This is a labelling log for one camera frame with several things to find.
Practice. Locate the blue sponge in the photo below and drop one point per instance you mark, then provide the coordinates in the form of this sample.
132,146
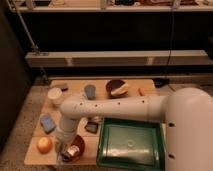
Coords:
47,123

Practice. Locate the blue plastic cup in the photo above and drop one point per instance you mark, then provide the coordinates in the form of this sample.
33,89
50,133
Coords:
90,91

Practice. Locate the metal stand pole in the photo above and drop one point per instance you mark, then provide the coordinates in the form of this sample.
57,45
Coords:
34,47

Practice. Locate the red bowl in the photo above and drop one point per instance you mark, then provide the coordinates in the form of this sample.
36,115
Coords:
78,141

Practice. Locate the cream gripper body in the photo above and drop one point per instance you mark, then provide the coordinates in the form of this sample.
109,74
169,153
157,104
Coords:
62,137

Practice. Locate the green plastic tray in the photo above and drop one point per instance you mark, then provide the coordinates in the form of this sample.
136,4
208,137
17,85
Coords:
131,145

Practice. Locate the small red carrot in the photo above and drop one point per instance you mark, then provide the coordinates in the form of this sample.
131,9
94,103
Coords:
140,90

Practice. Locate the small dark box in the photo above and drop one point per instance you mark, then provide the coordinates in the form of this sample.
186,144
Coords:
92,127

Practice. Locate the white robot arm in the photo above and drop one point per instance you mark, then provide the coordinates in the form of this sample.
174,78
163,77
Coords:
187,114

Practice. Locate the dark brown bowl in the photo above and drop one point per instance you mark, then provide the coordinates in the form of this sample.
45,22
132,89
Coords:
117,88

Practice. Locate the orange fruit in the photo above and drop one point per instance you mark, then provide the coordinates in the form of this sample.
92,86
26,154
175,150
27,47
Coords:
44,145

